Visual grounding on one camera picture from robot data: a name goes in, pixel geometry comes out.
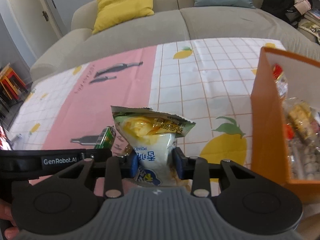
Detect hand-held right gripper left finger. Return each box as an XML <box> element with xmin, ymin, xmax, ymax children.
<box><xmin>53</xmin><ymin>152</ymin><xmax>139</xmax><ymax>199</ymax></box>

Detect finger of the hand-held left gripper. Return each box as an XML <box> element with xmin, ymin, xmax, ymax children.
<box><xmin>0</xmin><ymin>147</ymin><xmax>112</xmax><ymax>161</ymax></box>

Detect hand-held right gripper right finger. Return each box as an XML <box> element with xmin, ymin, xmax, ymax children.
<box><xmin>174</xmin><ymin>147</ymin><xmax>253</xmax><ymax>199</ymax></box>

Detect green sausage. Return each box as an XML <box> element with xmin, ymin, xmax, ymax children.
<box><xmin>94</xmin><ymin>126</ymin><xmax>117</xmax><ymax>149</ymax></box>

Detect yellow white chips packet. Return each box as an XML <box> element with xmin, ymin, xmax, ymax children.
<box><xmin>111</xmin><ymin>106</ymin><xmax>197</xmax><ymax>188</ymax></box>

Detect orange cardboard box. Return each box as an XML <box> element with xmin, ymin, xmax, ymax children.
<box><xmin>251</xmin><ymin>47</ymin><xmax>320</xmax><ymax>203</ymax></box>

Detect clear candy packet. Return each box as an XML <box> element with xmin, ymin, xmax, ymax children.
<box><xmin>287</xmin><ymin>140</ymin><xmax>320</xmax><ymax>180</ymax></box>

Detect yellow waffle packet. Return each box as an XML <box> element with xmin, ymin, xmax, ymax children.
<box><xmin>287</xmin><ymin>102</ymin><xmax>316</xmax><ymax>140</ymax></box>

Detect red stick snack packet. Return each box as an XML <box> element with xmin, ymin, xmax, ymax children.
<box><xmin>272</xmin><ymin>64</ymin><xmax>289</xmax><ymax>100</ymax></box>

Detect person's left hand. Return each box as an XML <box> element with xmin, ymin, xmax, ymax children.
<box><xmin>0</xmin><ymin>198</ymin><xmax>20</xmax><ymax>240</ymax></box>

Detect pink lemon print tablecloth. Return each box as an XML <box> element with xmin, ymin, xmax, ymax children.
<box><xmin>7</xmin><ymin>37</ymin><xmax>288</xmax><ymax>198</ymax></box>

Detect stacked colourful stools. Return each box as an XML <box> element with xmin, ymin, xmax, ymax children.
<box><xmin>0</xmin><ymin>64</ymin><xmax>29</xmax><ymax>103</ymax></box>

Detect yellow cushion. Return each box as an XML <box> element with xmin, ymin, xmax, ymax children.
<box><xmin>92</xmin><ymin>0</ymin><xmax>155</xmax><ymax>35</ymax></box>

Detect beige sofa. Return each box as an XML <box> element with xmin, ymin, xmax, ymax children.
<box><xmin>30</xmin><ymin>0</ymin><xmax>320</xmax><ymax>81</ymax></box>

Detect white door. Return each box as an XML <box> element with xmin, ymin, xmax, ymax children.
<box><xmin>2</xmin><ymin>0</ymin><xmax>63</xmax><ymax>41</ymax></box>

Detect printed tote bag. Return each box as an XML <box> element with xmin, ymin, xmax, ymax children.
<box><xmin>297</xmin><ymin>20</ymin><xmax>320</xmax><ymax>44</ymax></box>

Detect stack of books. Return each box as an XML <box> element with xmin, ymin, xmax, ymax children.
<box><xmin>304</xmin><ymin>9</ymin><xmax>320</xmax><ymax>21</ymax></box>

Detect pink pouch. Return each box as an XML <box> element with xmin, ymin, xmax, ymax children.
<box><xmin>294</xmin><ymin>0</ymin><xmax>312</xmax><ymax>16</ymax></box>

